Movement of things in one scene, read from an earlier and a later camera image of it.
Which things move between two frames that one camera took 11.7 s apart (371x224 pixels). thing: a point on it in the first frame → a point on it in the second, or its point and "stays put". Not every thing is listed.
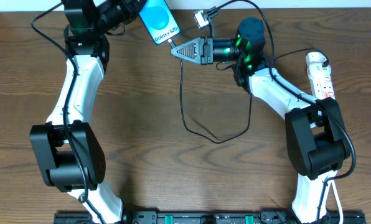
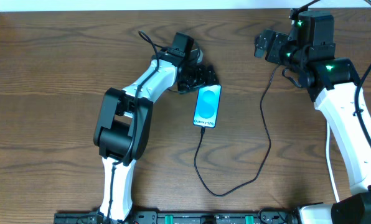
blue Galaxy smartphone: x=160 y=20 → x=206 y=106
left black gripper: x=135 y=6 → x=202 y=76
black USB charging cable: x=197 y=134 → x=202 y=129
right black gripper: x=204 y=50 → x=270 y=43
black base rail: x=209 y=217 stays put
